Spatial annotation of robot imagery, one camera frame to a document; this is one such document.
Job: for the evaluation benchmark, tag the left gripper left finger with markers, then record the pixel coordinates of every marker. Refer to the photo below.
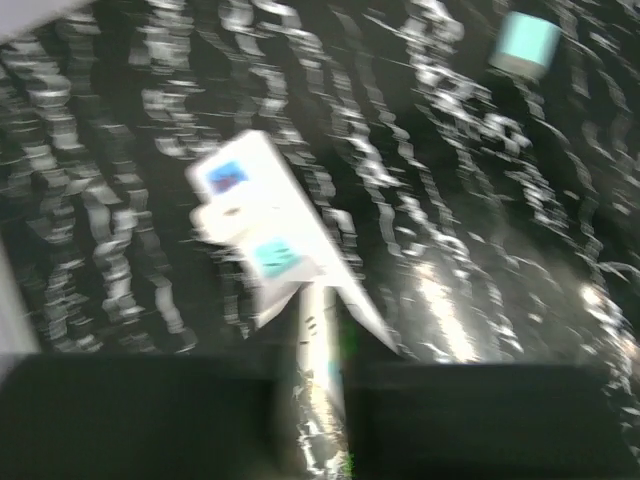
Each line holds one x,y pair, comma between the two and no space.
134,417

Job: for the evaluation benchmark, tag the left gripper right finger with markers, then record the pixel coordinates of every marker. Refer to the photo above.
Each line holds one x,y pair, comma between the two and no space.
409,421

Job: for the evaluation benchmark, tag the white multicolour power strip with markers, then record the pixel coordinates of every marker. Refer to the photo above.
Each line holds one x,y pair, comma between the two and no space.
251,202

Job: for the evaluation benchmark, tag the teal cube adapter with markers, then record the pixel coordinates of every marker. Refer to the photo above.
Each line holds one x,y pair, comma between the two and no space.
526,45

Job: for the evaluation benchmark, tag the white cube socket adapter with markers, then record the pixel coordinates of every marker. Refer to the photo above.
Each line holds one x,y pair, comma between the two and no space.
318,347

